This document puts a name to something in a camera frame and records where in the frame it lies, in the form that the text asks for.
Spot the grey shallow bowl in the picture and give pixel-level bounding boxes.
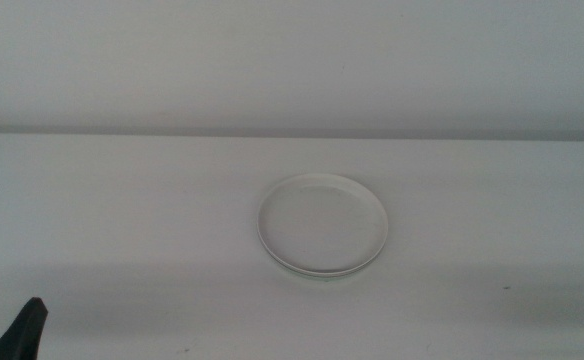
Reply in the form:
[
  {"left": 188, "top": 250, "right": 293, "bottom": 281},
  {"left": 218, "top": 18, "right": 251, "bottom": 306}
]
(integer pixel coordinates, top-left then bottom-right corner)
[{"left": 261, "top": 244, "right": 386, "bottom": 279}]

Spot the white shallow bowl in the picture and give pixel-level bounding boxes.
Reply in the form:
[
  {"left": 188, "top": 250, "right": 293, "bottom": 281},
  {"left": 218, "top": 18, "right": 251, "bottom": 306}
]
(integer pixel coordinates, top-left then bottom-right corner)
[{"left": 256, "top": 172, "right": 389, "bottom": 276}]

